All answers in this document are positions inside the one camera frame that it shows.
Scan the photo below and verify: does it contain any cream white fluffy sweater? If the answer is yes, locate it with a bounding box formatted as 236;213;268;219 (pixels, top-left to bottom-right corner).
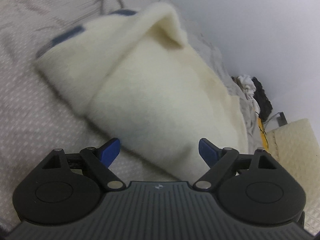
35;3;248;182

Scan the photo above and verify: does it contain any black clothing pile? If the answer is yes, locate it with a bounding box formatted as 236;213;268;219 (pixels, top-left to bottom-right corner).
252;77;273;122

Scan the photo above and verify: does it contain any yellow bed sheet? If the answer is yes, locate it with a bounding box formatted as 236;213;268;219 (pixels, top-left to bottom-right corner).
258;117;269;152

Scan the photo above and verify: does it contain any grey patterned bed duvet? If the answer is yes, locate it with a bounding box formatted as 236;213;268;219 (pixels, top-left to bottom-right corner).
0;0;263;233

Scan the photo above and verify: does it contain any cream woven headboard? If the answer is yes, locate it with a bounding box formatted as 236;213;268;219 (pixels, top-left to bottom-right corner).
266;119;319;235

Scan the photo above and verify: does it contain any white crumpled garment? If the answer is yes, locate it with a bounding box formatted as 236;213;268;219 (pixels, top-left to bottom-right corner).
236;75;260;115

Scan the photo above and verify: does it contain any black wall charger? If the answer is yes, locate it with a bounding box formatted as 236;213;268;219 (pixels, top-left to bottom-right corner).
277;112;288;127

